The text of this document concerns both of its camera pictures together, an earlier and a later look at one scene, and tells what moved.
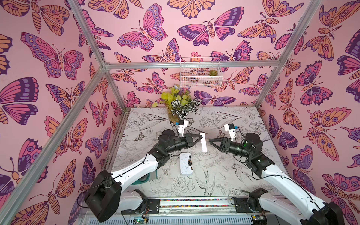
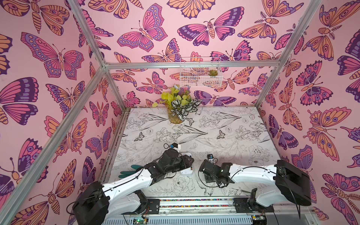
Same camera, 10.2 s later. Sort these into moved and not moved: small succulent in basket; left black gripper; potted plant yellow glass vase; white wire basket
Moved: left black gripper
Not moved: white wire basket; potted plant yellow glass vase; small succulent in basket
